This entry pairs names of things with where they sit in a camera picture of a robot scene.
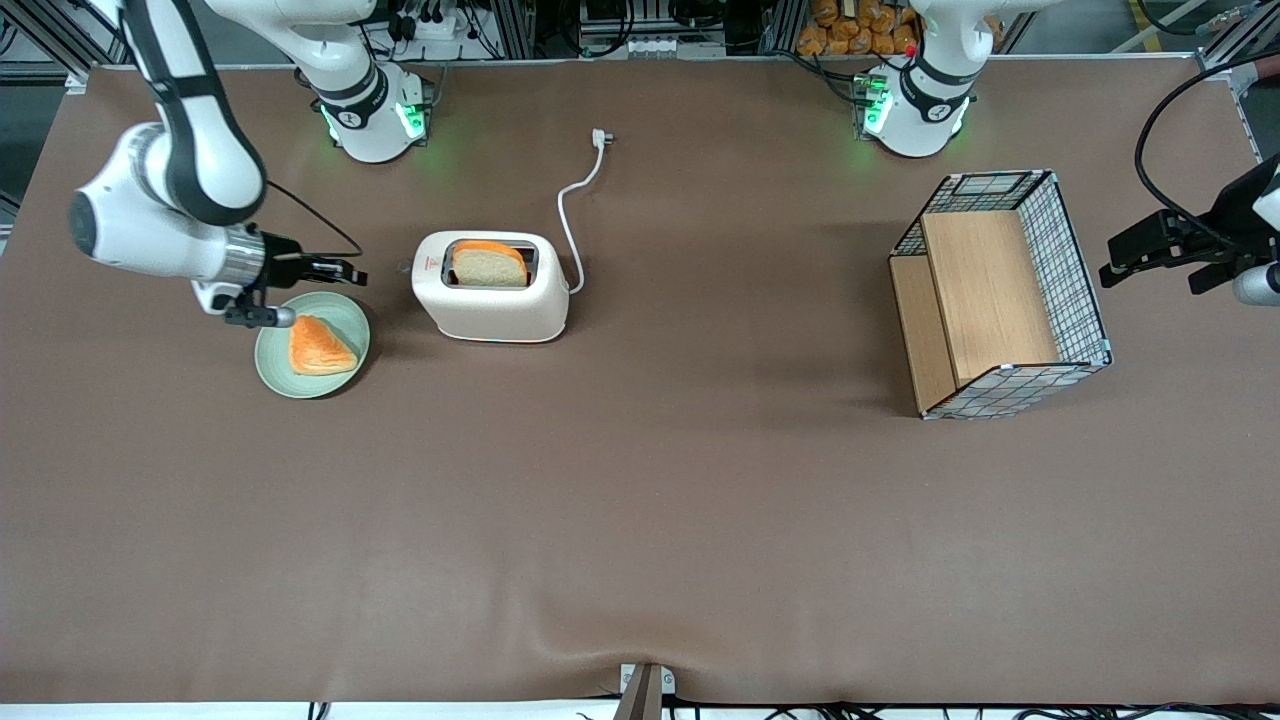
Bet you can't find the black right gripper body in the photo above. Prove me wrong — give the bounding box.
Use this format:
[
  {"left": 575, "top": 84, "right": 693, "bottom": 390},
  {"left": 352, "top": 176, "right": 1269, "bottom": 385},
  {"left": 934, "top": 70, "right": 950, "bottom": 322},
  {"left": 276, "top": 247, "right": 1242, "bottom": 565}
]
[{"left": 262, "top": 230, "right": 322, "bottom": 293}]

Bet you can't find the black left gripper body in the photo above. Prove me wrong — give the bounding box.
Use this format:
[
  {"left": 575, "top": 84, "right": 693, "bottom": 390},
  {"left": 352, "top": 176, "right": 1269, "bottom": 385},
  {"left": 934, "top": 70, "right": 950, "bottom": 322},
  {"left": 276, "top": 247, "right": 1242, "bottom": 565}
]
[{"left": 1190, "top": 160, "right": 1280, "bottom": 264}]

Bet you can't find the white two-slot toaster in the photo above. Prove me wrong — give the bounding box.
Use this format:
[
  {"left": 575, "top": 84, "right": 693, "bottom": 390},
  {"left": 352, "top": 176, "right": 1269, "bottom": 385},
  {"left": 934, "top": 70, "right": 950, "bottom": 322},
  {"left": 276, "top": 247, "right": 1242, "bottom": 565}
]
[{"left": 411, "top": 230, "right": 571, "bottom": 344}]

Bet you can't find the triangular orange bread piece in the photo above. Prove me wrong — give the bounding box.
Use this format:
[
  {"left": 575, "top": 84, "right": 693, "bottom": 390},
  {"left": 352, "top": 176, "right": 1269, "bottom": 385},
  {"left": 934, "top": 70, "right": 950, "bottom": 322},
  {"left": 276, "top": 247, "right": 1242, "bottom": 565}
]
[{"left": 289, "top": 315, "right": 359, "bottom": 377}]

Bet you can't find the pale green round plate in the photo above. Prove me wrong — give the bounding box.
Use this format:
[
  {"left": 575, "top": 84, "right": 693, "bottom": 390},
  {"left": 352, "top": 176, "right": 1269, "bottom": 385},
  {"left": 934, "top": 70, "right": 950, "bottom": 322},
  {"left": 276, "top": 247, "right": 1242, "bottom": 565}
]
[{"left": 254, "top": 291, "right": 372, "bottom": 400}]

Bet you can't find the square white bread slice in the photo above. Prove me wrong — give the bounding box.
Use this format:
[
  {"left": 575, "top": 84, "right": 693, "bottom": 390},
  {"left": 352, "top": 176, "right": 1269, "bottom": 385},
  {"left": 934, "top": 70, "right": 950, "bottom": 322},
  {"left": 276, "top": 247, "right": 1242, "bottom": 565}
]
[{"left": 452, "top": 240, "right": 529, "bottom": 289}]

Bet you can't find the light wooden step shelf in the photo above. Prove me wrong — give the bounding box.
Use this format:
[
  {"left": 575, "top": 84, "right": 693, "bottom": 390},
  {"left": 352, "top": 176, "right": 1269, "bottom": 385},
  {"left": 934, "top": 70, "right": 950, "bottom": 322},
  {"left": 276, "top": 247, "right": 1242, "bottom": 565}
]
[{"left": 890, "top": 210, "right": 1062, "bottom": 416}]

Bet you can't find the white power strip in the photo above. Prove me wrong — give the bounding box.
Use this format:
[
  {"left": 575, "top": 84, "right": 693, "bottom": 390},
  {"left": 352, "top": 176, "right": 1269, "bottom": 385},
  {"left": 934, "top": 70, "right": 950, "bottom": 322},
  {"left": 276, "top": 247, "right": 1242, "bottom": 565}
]
[{"left": 398, "top": 12, "right": 483, "bottom": 47}]

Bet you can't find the bag of orange bread rolls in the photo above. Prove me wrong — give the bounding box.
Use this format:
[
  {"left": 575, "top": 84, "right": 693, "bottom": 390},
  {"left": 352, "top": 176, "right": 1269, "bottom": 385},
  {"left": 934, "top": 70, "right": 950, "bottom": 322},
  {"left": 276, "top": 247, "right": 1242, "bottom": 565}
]
[{"left": 797, "top": 0, "right": 923, "bottom": 58}]

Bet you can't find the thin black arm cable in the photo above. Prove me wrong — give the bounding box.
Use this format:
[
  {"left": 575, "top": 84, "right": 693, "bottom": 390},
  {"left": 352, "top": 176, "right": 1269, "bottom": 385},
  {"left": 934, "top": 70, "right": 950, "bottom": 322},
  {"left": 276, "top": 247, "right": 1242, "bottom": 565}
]
[{"left": 262, "top": 178, "right": 365, "bottom": 259}]

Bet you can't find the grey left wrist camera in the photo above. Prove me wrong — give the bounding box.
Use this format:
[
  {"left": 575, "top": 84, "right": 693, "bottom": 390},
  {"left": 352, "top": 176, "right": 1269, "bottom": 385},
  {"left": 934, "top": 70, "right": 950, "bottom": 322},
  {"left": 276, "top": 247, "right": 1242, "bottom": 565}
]
[{"left": 1232, "top": 262, "right": 1280, "bottom": 307}]

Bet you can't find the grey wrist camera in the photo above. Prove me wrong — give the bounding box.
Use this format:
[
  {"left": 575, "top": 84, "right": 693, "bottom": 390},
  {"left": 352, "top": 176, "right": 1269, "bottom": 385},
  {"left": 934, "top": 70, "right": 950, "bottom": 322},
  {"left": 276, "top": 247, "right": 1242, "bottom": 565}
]
[
  {"left": 1232, "top": 262, "right": 1280, "bottom": 307},
  {"left": 222, "top": 303, "right": 298, "bottom": 330}
]

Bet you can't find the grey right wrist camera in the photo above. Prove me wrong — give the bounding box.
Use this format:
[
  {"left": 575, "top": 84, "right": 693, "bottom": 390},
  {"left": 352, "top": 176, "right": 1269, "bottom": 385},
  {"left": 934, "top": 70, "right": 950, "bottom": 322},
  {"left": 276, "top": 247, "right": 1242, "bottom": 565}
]
[{"left": 222, "top": 303, "right": 298, "bottom": 330}]

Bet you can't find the black wire mesh basket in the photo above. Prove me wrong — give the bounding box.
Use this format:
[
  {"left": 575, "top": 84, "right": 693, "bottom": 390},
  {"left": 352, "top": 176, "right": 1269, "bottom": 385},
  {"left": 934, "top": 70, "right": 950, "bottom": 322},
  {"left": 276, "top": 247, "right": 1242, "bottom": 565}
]
[{"left": 889, "top": 170, "right": 1113, "bottom": 421}]

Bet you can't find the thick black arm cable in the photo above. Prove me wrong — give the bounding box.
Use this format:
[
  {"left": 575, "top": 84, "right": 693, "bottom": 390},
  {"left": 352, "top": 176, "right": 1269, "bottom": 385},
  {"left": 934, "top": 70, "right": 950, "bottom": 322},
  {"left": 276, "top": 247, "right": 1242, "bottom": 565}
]
[{"left": 1134, "top": 50, "right": 1280, "bottom": 237}]

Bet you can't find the white toaster power cord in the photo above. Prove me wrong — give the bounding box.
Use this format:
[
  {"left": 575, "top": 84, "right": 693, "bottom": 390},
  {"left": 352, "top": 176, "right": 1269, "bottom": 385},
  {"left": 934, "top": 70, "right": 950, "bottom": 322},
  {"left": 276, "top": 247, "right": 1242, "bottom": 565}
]
[{"left": 556, "top": 128, "right": 616, "bottom": 296}]

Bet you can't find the metal table edge bracket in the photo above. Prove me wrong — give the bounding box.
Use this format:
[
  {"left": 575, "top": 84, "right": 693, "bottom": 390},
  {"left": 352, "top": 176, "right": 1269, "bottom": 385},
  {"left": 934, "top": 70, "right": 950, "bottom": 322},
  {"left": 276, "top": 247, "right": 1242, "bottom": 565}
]
[{"left": 612, "top": 662, "right": 677, "bottom": 720}]

